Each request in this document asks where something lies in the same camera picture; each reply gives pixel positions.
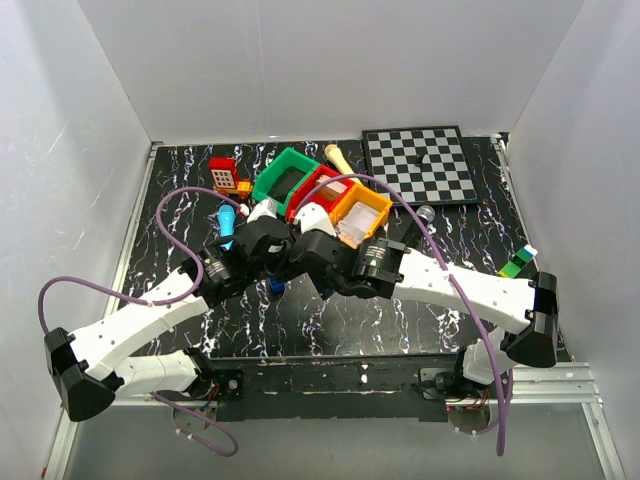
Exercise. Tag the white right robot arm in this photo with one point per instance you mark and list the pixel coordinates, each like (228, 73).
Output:
(524, 312)

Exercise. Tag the white cards stack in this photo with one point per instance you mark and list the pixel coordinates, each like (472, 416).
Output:
(357, 223)

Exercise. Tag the black white chessboard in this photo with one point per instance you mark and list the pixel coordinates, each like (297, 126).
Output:
(444, 178)

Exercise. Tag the red yellow toy train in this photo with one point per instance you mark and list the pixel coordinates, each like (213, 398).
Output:
(226, 179)

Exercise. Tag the yellow plastic bin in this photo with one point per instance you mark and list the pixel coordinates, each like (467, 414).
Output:
(359, 193)

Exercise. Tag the green plastic bin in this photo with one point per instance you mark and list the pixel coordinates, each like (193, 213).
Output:
(287, 158)

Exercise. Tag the navy blue card holder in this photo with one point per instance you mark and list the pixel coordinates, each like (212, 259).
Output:
(325, 287)

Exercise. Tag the green lego brick stack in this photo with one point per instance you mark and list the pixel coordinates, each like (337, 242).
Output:
(518, 262)

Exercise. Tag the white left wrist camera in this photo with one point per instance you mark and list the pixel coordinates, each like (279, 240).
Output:
(265, 208)

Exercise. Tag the cream toy microphone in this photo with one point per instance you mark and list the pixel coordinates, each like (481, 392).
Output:
(335, 156)

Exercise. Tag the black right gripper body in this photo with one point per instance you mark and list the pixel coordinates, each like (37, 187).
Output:
(326, 279)

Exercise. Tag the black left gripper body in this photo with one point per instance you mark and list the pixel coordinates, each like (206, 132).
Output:
(273, 267)

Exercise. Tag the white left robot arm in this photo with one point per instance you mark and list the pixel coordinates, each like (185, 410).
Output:
(94, 365)

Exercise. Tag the black silver microphone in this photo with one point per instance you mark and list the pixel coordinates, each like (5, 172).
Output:
(414, 235)

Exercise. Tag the blue toy microphone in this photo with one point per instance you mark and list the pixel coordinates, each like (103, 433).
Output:
(226, 220)

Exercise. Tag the red plastic bin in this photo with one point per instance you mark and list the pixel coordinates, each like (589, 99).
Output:
(319, 175)

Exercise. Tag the blue lego brick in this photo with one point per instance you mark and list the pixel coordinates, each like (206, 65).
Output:
(276, 288)

